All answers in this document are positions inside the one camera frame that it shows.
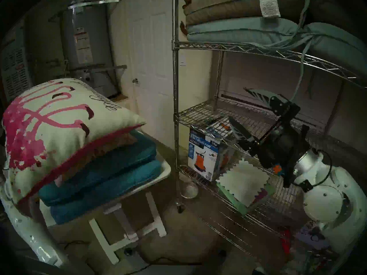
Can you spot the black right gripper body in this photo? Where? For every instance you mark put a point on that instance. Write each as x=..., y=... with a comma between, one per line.
x=281, y=145

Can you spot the cream floral leaf cushion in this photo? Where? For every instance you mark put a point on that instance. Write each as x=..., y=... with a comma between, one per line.
x=114, y=145

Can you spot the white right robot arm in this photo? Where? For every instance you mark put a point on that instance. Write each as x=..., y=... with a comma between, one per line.
x=338, y=202

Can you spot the teal tufted seat cushion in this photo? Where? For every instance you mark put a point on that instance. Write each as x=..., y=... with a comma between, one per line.
x=129, y=180
x=129, y=157

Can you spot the metal bowl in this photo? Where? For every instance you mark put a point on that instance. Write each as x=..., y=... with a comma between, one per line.
x=189, y=190

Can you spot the pink splash print cushion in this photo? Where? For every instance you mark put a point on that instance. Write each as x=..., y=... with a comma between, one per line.
x=57, y=128

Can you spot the red plastic object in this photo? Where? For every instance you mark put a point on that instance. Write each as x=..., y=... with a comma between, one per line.
x=285, y=241

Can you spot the white light switch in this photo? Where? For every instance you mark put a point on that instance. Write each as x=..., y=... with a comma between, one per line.
x=183, y=59

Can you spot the white overbed table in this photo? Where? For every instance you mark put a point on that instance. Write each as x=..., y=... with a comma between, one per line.
x=156, y=220

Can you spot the grey water heater tank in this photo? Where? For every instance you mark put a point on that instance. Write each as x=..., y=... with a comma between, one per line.
x=86, y=33

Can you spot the brown bench cushion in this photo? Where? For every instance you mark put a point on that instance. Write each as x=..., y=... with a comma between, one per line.
x=223, y=8

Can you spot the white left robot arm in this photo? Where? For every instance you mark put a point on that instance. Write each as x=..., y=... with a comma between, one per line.
x=34, y=237

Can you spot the grey floor plate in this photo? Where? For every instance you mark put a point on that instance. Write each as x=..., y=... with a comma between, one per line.
x=140, y=265

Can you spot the pale blue bench cushion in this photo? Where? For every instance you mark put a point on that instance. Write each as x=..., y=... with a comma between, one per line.
x=229, y=29

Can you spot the utility pump cardboard box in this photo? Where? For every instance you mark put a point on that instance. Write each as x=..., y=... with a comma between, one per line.
x=202, y=154

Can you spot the purple paper sheet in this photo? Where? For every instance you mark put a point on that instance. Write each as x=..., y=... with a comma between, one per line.
x=261, y=197

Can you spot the white panel door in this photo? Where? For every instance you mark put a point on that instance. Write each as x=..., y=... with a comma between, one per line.
x=152, y=48

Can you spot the green paper sheet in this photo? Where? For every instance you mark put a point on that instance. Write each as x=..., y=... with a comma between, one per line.
x=232, y=200

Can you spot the black floor knob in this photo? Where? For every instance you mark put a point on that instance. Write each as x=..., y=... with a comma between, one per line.
x=128, y=251
x=222, y=253

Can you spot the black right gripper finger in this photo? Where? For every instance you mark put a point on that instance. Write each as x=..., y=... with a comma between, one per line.
x=262, y=96
x=242, y=134

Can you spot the grey furnace unit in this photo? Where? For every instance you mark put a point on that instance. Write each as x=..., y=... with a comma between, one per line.
x=14, y=71

